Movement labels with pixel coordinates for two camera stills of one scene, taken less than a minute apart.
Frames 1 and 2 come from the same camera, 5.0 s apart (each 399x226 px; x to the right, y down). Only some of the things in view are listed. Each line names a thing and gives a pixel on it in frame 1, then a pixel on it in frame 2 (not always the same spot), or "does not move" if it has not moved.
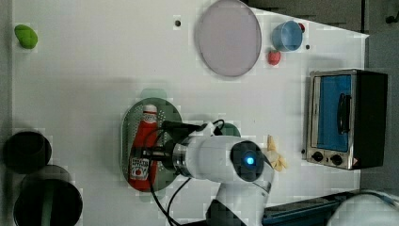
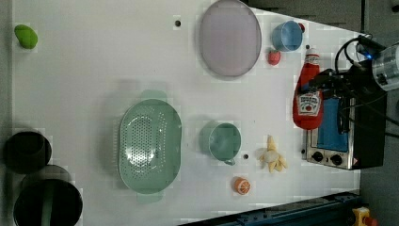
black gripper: x=168 y=151 → x=358 y=82
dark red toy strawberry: x=303 y=28 does not move
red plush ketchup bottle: x=143 y=168 → x=307 y=108
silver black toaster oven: x=346 y=118 does not move
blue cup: x=287 y=36 does not move
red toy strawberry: x=274 y=56 does not move
